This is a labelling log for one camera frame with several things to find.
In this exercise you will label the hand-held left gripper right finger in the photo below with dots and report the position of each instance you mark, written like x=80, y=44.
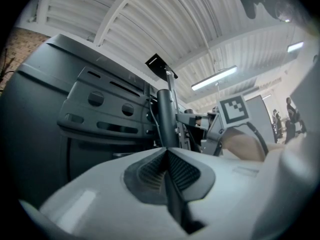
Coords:
x=190, y=174

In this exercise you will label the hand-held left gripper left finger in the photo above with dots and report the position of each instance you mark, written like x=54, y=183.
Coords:
x=147, y=176

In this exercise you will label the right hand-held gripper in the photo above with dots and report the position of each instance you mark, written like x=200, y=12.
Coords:
x=233, y=110

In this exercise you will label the person's right forearm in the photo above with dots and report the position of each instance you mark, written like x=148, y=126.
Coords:
x=245, y=144

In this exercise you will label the whiteboard on rolling stand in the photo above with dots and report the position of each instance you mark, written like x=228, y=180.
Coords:
x=260, y=119

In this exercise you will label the ceiling light bar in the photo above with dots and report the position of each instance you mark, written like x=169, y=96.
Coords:
x=295, y=46
x=215, y=77

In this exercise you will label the black television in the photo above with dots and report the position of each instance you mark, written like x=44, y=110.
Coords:
x=37, y=109

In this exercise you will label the black head-worn camera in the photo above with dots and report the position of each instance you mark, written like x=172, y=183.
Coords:
x=250, y=1

